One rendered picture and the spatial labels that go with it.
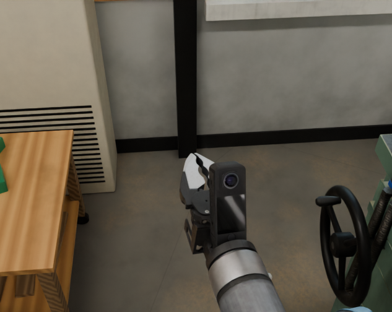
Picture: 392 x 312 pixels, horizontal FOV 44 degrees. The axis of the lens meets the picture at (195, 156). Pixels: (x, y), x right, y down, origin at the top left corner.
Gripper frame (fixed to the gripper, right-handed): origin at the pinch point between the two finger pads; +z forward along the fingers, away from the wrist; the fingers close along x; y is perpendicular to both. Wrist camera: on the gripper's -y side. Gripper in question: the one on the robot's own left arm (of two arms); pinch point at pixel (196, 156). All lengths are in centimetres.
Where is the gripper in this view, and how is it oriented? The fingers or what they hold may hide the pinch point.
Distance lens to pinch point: 78.4
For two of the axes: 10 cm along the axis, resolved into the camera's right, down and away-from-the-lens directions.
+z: -2.7, -6.5, 7.1
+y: -1.1, 7.5, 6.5
